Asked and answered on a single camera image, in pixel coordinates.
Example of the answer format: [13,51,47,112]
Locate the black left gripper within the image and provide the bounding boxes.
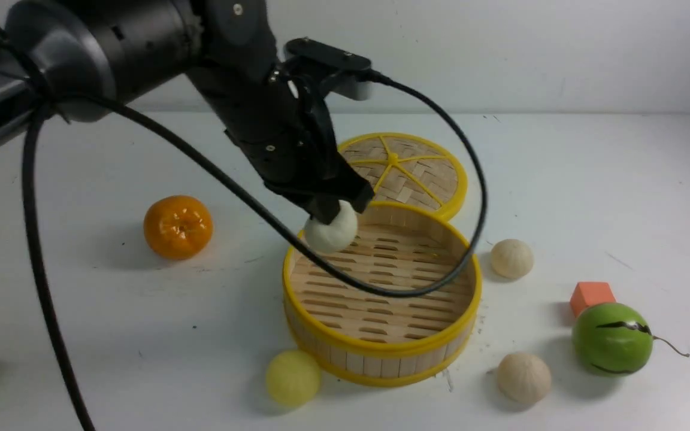
[186,61,375,224]

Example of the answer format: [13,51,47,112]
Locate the white bun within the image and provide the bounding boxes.
[303,200,358,254]
[496,352,552,406]
[490,238,535,280]

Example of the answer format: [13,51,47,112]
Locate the yellow bun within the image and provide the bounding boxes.
[265,350,322,408]

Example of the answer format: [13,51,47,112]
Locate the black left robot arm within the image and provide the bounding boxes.
[0,1,373,223]

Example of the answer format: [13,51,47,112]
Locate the yellow woven steamer lid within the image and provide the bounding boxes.
[339,133,468,220]

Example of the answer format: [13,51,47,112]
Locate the yellow bamboo steamer tray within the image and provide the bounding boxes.
[282,202,482,387]

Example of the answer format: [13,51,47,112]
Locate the orange toy tangerine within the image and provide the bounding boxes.
[143,195,214,261]

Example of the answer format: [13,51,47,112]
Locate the orange cube block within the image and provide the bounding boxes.
[569,281,616,317]

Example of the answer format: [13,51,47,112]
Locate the green toy melon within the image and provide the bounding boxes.
[571,302,690,377]

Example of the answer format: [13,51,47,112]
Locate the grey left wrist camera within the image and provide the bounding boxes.
[284,38,373,101]

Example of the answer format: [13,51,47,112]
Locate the black left camera cable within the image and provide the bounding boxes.
[20,71,489,431]

